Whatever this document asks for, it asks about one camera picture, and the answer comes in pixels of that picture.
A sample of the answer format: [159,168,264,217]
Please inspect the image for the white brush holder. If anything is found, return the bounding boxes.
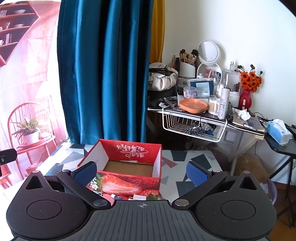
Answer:
[179,61,196,78]

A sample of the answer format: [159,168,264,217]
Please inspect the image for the clear pouch with blue box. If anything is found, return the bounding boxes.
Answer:
[187,77,215,96]

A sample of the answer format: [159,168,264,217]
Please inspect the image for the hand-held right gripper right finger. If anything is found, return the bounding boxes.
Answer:
[171,161,258,208]

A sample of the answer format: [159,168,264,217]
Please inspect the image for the white wire basket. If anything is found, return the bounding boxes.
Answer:
[162,108,228,142]

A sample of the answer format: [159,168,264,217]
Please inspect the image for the hanging black cable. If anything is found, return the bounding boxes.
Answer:
[198,111,208,127]

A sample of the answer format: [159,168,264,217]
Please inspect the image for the red strawberry print cardboard box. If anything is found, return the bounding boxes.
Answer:
[77,139,162,201]

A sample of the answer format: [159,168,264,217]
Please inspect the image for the crumpled white tissue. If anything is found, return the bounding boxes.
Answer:
[235,108,251,121]

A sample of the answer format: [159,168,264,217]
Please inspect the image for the bunch of makeup brushes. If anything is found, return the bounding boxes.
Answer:
[171,49,200,66]

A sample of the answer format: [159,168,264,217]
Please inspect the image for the clear cotton swab box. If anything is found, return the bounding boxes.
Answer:
[208,97,221,115]

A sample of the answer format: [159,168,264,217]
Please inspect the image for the pink printed wall tapestry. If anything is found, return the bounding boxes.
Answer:
[0,0,70,193]

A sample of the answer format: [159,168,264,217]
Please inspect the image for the blue curtain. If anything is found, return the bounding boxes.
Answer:
[57,0,154,145]

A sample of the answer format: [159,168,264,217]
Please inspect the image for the red vase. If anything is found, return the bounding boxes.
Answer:
[238,90,252,109]

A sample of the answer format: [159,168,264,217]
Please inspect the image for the round white vanity mirror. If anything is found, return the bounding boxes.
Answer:
[196,40,223,80]

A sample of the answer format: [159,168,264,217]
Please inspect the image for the dark vanity desk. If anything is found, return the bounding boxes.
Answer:
[147,93,265,139]

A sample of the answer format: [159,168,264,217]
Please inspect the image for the round clear jar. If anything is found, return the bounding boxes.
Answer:
[183,86,197,99]

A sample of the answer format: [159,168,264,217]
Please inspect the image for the orange artificial flowers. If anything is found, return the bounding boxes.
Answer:
[237,65,264,93]

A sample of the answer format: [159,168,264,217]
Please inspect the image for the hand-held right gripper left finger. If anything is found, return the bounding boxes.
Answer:
[23,161,111,209]

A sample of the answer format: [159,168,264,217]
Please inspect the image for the geometric patterned tablecloth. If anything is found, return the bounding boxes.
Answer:
[44,142,232,202]

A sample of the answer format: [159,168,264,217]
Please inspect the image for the beige drawstring bag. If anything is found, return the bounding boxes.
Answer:
[148,69,178,91]

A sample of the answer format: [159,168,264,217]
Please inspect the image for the blue tissue pack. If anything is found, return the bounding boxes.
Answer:
[266,119,292,145]

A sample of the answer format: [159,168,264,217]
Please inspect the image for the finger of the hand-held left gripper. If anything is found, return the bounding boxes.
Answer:
[0,149,18,165]

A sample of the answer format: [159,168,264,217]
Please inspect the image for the yellow curtain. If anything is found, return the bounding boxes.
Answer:
[151,0,165,63]

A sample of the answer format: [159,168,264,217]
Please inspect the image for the clear cosmetics organiser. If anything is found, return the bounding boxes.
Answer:
[223,70,241,107]

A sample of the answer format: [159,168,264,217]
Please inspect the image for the orange plate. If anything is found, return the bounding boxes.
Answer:
[179,98,208,114]

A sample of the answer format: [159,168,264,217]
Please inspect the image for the white spray bottle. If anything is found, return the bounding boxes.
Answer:
[218,88,230,120]

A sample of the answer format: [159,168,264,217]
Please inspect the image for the blue wrapped items in basket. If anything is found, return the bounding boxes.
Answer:
[185,124,215,137]

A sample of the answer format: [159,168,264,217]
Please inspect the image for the black folding table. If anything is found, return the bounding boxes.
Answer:
[264,125,296,216]

